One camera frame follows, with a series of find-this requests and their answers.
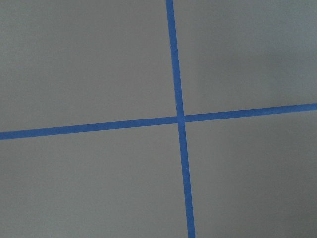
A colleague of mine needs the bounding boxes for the long blue tape strip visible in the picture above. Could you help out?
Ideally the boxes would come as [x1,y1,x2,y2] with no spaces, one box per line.
[166,0,196,238]

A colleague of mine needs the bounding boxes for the crossing blue tape strip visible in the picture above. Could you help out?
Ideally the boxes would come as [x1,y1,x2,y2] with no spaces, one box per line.
[0,103,317,140]

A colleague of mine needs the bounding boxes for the brown paper table cover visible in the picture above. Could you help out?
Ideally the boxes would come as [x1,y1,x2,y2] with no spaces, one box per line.
[0,0,317,238]

